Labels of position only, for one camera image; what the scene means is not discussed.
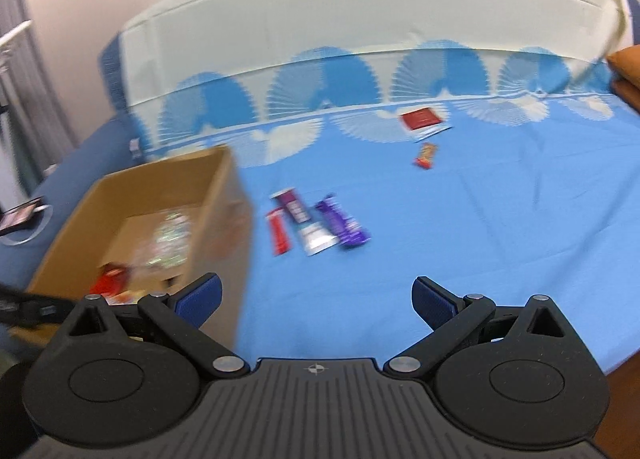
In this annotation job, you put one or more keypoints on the black smartphone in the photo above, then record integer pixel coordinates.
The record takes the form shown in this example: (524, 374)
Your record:
(20, 214)

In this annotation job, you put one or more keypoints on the clear bag of candies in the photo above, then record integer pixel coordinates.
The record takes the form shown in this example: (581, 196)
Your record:
(167, 239)

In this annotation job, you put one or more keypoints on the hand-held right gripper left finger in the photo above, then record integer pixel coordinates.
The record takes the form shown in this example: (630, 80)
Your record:
(200, 299)

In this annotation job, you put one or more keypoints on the brown cardboard box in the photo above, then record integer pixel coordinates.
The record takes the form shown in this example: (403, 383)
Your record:
(150, 189)

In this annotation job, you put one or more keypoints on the purple and white packet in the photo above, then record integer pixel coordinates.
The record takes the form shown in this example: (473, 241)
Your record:
(291, 206)

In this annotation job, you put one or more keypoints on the orange pillow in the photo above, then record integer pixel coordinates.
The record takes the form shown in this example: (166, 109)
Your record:
(627, 74)

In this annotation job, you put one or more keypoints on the purple chocolate bar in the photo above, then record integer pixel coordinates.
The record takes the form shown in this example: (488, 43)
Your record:
(342, 224)

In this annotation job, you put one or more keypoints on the large red packet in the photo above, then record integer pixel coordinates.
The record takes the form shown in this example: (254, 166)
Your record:
(422, 119)

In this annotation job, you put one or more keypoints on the orange snack bar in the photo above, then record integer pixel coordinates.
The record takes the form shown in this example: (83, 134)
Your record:
(426, 155)

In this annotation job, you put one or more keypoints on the blue sofa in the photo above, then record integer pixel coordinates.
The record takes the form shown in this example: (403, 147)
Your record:
(85, 159)

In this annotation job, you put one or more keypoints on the red coffee packet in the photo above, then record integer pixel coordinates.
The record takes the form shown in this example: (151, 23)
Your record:
(111, 281)

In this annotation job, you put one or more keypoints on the red stick packet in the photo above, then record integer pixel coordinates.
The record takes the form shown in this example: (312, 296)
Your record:
(279, 234)

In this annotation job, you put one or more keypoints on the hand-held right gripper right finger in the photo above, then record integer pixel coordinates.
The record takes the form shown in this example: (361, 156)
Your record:
(432, 301)

